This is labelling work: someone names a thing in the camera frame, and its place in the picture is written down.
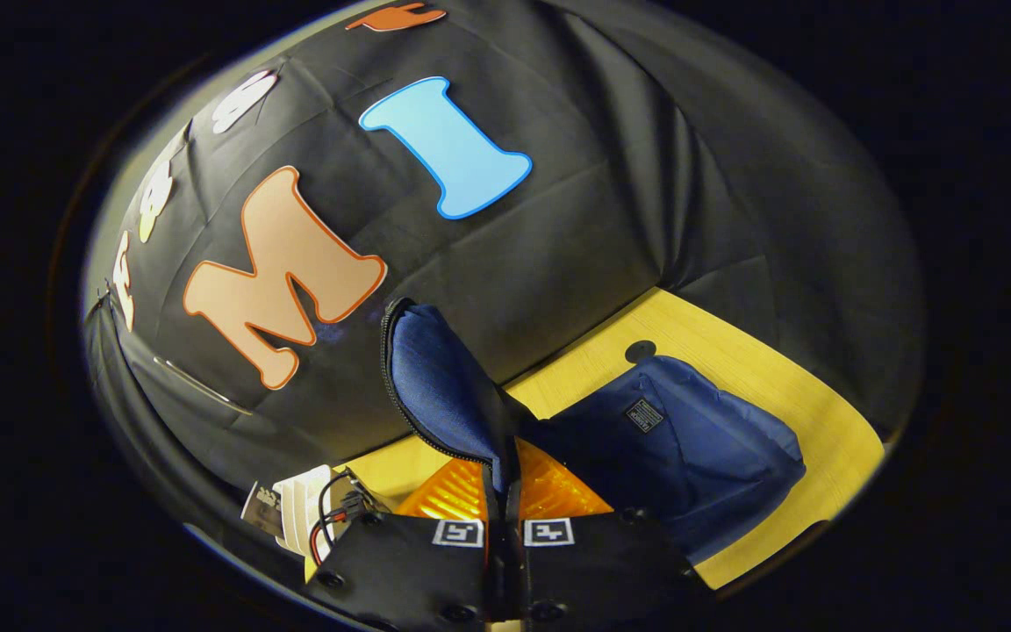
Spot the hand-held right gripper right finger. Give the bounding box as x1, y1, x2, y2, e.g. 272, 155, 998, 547
505, 437, 717, 628

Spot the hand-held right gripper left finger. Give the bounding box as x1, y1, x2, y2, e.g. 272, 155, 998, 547
304, 456, 506, 628

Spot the white bookshelf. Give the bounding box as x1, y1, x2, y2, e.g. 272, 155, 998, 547
273, 465, 357, 558

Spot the black book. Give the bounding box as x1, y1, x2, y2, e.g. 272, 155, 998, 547
240, 481, 285, 538

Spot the blue schoolbag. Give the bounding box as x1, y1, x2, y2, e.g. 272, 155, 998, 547
380, 298, 807, 567

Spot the black backdrop cloth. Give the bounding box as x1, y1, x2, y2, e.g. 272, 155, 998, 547
80, 0, 923, 528

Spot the red and black cable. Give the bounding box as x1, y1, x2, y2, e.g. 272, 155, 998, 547
306, 468, 376, 567

